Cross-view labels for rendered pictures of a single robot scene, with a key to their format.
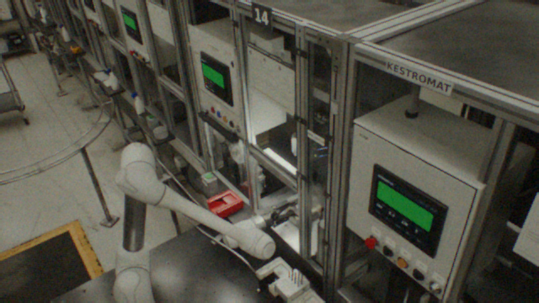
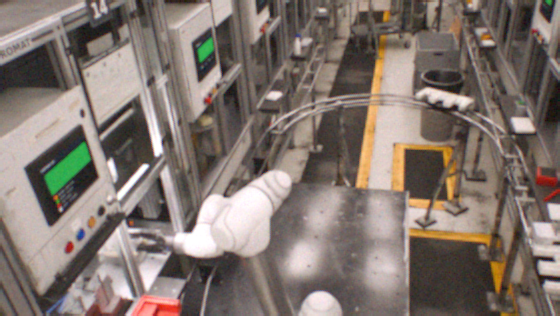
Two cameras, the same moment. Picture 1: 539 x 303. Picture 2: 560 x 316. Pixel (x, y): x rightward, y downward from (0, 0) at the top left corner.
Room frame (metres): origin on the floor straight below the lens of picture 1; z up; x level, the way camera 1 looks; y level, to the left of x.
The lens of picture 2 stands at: (2.12, 1.52, 2.36)
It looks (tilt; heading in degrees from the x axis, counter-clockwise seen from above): 32 degrees down; 229
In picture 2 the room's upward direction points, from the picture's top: 4 degrees counter-clockwise
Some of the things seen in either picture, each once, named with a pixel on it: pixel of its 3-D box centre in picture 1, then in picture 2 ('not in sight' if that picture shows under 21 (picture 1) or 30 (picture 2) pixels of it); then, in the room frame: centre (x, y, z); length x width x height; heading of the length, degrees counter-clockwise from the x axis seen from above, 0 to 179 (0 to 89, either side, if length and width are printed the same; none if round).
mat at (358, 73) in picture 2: not in sight; (360, 68); (-2.66, -2.21, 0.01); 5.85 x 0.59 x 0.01; 34
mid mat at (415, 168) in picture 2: not in sight; (424, 173); (-1.02, -0.22, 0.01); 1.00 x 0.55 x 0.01; 34
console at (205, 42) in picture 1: (236, 75); (28, 183); (1.90, 0.12, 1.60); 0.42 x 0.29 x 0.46; 34
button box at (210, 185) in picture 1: (211, 183); not in sight; (1.84, 0.32, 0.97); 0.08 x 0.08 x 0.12; 34
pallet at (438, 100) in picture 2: not in sight; (443, 102); (-0.78, 0.01, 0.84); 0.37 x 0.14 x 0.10; 92
